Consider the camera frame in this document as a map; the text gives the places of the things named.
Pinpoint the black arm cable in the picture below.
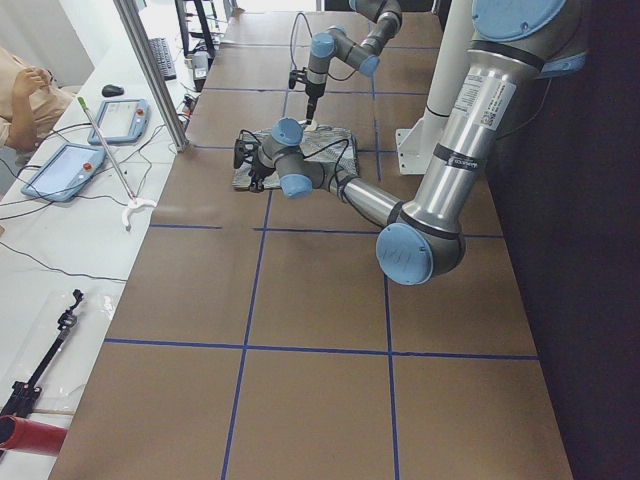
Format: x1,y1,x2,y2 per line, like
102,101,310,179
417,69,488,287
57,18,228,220
238,128,354,174
289,10,361,82

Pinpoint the blue teach pendant lower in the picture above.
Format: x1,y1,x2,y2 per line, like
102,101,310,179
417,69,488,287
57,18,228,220
21,142,106,202

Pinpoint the black keyboard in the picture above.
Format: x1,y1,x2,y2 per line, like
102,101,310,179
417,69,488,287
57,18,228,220
148,37,177,80

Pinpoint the blue teach pendant upper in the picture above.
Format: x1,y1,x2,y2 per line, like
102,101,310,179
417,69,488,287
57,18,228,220
95,99,150,145

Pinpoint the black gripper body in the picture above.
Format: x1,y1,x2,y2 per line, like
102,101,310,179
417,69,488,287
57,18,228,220
249,152,273,186
306,92,323,111

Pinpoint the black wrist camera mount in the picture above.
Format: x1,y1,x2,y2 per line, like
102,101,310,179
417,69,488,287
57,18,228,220
233,139,256,169
288,68,307,90

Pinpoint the black grabber tool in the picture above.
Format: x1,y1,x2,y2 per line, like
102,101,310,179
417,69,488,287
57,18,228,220
0,288,85,419

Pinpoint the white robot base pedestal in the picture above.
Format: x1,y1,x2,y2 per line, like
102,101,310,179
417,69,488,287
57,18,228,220
396,0,474,175

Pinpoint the brown table cover mat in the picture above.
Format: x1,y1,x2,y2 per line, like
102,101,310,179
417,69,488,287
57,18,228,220
51,10,571,479

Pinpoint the aluminium frame post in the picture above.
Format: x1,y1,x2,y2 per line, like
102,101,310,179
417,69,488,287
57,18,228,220
113,0,188,152

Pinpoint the seated person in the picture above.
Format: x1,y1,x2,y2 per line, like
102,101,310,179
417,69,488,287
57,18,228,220
1,48,74,153

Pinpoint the black computer mouse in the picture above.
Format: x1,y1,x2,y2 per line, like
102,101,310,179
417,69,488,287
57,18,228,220
101,84,125,98

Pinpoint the navy white striped polo shirt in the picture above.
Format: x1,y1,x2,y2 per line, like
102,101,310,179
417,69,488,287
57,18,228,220
232,125,360,191

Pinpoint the blue teach pendant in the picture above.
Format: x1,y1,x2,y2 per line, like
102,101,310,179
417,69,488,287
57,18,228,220
21,142,106,202
95,99,150,145

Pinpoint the red cylinder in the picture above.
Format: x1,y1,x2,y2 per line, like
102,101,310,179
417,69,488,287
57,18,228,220
1,415,67,456

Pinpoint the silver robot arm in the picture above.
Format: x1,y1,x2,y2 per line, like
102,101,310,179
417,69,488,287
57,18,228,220
304,0,402,125
234,1,591,285

